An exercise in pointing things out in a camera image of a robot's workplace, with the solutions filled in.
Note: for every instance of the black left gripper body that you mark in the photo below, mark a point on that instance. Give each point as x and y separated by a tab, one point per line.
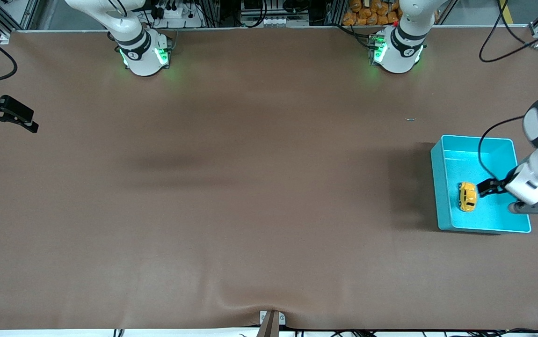
497	185

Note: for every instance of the yellow beetle toy car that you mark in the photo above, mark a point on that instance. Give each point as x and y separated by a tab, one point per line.
467	196

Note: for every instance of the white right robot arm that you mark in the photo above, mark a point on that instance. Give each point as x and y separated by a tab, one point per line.
140	51

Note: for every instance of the teal plastic storage bin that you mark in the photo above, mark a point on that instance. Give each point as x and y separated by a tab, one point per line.
489	217

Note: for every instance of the white power strip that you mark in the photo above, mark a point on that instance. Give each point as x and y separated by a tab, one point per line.
178	15

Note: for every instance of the orange packaged goods pile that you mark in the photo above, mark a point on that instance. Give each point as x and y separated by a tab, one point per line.
367	16

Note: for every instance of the brown table cover mat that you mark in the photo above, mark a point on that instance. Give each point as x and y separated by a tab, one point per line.
269	187

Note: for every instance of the white terminal block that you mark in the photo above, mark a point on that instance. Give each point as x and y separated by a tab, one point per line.
273	21

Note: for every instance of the metal table edge bracket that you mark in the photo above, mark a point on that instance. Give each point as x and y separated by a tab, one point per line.
271	323

